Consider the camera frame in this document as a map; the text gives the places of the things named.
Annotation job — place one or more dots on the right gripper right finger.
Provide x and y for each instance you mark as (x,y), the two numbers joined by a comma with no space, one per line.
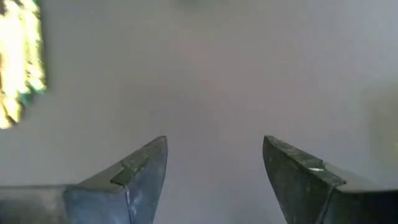
(311,199)

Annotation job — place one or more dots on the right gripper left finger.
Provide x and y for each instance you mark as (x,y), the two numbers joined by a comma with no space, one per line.
(93,205)

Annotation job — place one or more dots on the green plastic basket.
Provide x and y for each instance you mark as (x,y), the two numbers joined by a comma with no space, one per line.
(18,62)

